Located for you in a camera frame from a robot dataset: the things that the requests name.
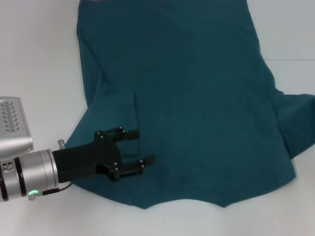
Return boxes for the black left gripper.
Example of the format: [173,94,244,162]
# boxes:
[52,127,156,183]

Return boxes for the teal blue t-shirt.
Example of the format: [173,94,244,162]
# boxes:
[64,0,315,210]

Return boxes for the left wrist cable with plug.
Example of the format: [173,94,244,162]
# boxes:
[28,139,73,201]

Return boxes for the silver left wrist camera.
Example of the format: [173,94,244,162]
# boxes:
[0,96,34,158]

